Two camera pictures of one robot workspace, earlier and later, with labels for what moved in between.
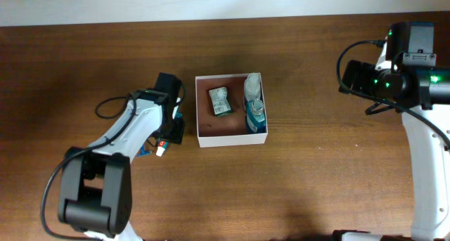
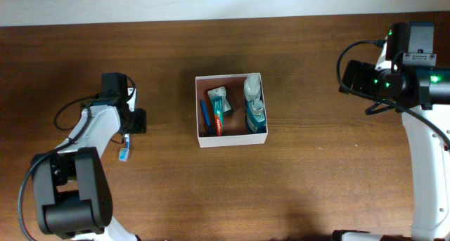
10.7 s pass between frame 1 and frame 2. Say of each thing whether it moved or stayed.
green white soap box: stayed
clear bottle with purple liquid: stayed
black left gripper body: moved
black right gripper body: stayed
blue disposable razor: moved
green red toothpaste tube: moved
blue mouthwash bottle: stayed
